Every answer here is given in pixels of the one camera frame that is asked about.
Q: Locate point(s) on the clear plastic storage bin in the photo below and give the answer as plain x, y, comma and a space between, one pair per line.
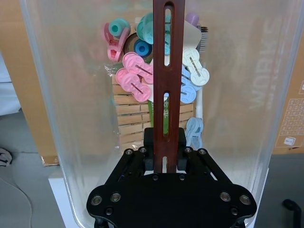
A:
71, 95

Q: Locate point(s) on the blue round plastic clip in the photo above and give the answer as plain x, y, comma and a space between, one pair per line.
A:
142, 47

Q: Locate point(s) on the light blue clothes clip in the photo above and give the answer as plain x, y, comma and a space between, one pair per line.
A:
193, 128

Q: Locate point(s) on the brown slotted wooden strip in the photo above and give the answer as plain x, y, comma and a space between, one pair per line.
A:
159, 95

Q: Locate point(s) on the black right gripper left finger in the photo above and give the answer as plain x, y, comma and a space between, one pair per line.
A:
135, 166

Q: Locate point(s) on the large brown cardboard box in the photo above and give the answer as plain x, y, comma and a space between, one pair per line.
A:
23, 71

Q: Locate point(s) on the teal round plastic clip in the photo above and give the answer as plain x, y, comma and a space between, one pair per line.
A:
116, 27

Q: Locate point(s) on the green paper label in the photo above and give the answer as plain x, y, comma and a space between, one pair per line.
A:
150, 111

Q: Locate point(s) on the grey white card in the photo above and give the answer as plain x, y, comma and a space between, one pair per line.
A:
191, 35

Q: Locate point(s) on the large teal plastic clip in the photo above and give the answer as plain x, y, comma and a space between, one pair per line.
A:
147, 31

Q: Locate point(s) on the purple plastic cap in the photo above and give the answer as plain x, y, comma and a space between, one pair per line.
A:
192, 18

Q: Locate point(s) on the black comb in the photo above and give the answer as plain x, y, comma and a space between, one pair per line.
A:
203, 38

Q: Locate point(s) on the pale mint plastic clip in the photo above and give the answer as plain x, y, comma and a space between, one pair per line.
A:
199, 76

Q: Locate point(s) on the brown cardboard box printed grid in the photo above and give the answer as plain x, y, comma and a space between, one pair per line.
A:
292, 107

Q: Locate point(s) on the black and white shoe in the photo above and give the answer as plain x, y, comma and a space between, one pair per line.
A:
5, 156

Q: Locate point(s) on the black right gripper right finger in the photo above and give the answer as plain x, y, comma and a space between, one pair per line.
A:
204, 166

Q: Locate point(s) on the brown cardboard tape roll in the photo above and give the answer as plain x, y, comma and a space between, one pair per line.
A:
129, 42

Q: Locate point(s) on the pink plastic clothes clip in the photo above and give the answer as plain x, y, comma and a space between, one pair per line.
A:
114, 52

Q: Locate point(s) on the pack of wooden clothespins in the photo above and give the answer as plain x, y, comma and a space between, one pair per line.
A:
130, 118

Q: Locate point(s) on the light blue plastic clip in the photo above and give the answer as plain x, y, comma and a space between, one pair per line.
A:
188, 93

